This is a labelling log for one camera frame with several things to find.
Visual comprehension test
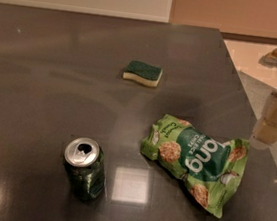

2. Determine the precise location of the green rice chip bag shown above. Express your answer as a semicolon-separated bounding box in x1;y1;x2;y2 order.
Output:
140;114;250;218

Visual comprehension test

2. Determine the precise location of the green soda can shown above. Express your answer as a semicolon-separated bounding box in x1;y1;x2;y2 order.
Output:
63;137;105;202

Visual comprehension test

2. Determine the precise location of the green and yellow sponge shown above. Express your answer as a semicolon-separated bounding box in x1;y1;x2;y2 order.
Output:
123;60;163;88

